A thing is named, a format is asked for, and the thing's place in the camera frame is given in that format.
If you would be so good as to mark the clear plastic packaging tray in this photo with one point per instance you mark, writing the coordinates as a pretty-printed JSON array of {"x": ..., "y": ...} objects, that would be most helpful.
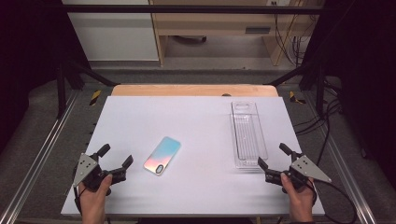
[{"x": 247, "y": 137}]

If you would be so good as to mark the white cabinet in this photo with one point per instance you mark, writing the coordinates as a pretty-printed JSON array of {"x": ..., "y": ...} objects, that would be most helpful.
[{"x": 115, "y": 34}]

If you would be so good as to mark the white board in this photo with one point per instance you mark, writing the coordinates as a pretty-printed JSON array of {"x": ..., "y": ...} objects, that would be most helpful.
[{"x": 193, "y": 186}]

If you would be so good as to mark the aluminium rail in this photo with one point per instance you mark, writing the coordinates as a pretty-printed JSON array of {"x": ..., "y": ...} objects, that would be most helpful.
[
  {"x": 345, "y": 174},
  {"x": 37, "y": 158}
]

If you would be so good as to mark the black horizontal frame bar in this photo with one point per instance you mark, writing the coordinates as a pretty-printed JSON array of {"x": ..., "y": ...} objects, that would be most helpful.
[{"x": 186, "y": 9}]

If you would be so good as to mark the wooden desk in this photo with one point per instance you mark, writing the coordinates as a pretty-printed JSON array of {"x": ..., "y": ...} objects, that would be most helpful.
[{"x": 211, "y": 25}]

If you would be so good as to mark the yellow black tape marker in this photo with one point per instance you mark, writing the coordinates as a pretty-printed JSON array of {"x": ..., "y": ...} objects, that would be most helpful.
[
  {"x": 95, "y": 97},
  {"x": 294, "y": 98}
]

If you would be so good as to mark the black frame strut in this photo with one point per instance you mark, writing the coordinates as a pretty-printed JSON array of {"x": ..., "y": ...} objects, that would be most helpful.
[
  {"x": 93, "y": 76},
  {"x": 292, "y": 74}
]

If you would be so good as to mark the person's right hand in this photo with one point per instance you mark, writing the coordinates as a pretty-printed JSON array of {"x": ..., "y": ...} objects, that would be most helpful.
[{"x": 300, "y": 200}]

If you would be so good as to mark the iridescent phone case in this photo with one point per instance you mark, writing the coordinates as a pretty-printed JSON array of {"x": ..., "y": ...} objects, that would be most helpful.
[{"x": 162, "y": 155}]

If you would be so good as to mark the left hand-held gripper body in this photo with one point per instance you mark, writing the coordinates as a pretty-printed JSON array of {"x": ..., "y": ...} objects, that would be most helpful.
[{"x": 85, "y": 168}]

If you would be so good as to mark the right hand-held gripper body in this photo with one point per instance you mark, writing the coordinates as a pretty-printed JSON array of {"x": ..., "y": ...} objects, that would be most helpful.
[{"x": 306, "y": 169}]

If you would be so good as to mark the person's left hand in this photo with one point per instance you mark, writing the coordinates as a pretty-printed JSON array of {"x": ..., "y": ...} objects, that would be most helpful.
[{"x": 93, "y": 202}]

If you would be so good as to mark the black curtain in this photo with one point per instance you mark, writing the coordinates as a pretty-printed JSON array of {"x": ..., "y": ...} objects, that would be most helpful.
[
  {"x": 367, "y": 77},
  {"x": 28, "y": 62}
]

